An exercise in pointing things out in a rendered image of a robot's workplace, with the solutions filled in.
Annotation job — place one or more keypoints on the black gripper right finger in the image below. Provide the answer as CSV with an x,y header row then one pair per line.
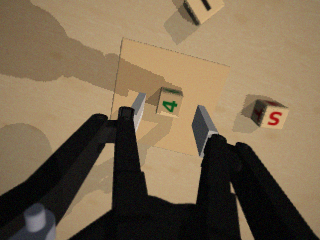
x,y
268,211

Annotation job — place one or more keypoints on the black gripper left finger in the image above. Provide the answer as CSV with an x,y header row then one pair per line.
x,y
33,209

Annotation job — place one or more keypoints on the tan square mat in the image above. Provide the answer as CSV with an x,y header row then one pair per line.
x,y
145,68

